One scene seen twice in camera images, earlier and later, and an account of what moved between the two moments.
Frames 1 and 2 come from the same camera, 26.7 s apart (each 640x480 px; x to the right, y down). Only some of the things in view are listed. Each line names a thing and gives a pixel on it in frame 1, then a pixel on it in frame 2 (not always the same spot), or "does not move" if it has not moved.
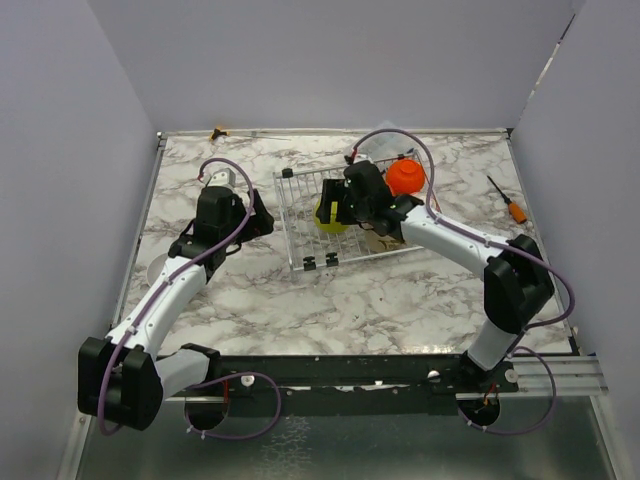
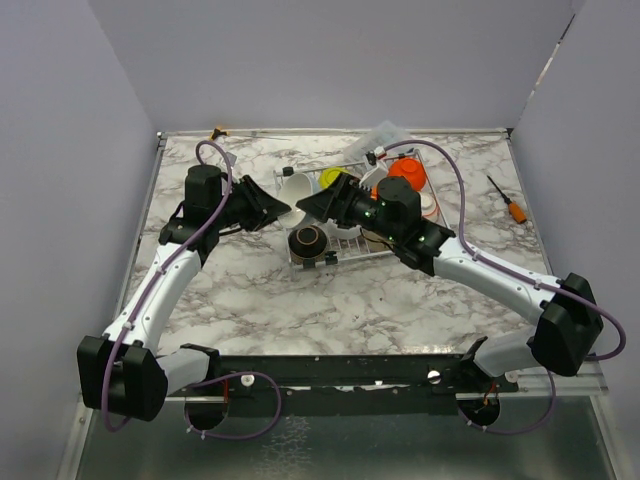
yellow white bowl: [333, 226] → [327, 176]
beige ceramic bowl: [374, 242] does not move
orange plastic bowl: [405, 177] does not move
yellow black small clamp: [217, 132] does not move
